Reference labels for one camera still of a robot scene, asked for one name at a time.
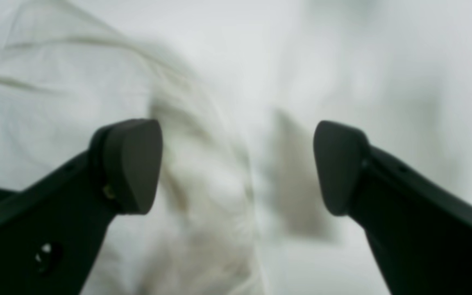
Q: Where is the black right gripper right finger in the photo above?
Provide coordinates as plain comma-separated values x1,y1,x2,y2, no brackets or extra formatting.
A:
313,120,472,295

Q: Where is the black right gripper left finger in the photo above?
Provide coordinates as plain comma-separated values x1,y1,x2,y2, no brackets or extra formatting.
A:
0,119,163,295

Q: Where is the white T-shirt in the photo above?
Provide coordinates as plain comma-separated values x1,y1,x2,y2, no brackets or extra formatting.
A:
0,0,343,295

